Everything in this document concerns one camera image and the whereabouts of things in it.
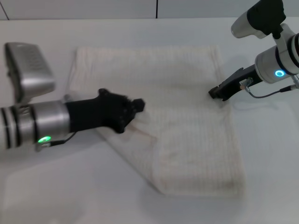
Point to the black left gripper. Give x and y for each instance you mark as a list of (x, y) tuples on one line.
[(102, 112)]

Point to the white ribbed towel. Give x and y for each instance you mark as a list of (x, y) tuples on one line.
[(191, 130)]

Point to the dark vertical wall strip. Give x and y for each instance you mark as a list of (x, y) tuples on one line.
[(157, 8)]

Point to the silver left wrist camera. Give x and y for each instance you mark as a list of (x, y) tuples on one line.
[(30, 67)]

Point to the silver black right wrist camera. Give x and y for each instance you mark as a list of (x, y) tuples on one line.
[(261, 16)]

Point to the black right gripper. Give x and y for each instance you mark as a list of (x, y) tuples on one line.
[(237, 82)]

